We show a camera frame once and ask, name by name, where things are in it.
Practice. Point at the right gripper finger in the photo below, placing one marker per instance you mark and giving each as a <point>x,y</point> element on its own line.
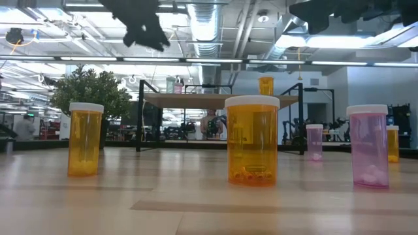
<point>313,18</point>

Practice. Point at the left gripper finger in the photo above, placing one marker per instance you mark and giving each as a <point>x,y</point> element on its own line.
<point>132,39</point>
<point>156,40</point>

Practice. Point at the small pink pill bottle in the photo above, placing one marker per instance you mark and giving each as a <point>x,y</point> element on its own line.
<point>369,150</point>
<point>178,88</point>
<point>314,143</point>

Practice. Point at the small orange pill bottle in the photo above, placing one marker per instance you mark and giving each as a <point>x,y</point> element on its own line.
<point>393,145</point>
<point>85,143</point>

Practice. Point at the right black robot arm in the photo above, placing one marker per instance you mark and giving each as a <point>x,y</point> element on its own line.
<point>408,11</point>

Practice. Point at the background black robot arm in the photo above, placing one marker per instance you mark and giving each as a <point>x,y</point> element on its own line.
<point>290,130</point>
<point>336,127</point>

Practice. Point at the bright ceiling light panel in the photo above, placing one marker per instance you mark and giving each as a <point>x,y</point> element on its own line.
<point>326,41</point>

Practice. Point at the round ceiling sensor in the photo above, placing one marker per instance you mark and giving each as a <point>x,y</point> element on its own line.
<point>263,18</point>

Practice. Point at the potted green plant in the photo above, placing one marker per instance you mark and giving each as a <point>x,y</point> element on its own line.
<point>88,94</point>

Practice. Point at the long LED light bar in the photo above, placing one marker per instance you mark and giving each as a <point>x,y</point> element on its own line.
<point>228,60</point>

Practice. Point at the person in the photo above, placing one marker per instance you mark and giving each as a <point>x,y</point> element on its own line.
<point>24,129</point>
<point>211,123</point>

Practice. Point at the black equipment rack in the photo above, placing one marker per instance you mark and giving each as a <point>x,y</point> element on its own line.
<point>405,120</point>

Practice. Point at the green exit sign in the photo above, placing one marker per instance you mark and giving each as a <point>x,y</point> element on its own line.
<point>30,115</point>

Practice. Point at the black curved handrail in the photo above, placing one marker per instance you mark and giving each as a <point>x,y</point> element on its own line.
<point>6,130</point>

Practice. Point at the slanted silver ventilation duct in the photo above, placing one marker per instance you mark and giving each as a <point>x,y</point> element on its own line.
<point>281,36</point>

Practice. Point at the round silver ventilation duct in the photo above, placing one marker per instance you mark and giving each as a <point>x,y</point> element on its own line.
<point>204,29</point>

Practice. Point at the wooden shelf black frame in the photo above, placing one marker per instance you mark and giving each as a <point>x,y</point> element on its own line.
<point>196,100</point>

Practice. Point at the black aluminium rig frame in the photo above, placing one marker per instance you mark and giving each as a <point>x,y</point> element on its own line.
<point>49,145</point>

